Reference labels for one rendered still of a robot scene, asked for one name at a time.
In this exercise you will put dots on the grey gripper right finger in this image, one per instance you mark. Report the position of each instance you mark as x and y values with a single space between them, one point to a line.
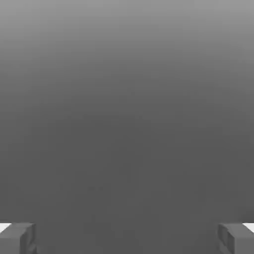
238 241

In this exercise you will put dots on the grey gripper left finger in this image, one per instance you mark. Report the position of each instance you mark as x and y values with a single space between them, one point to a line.
15 240

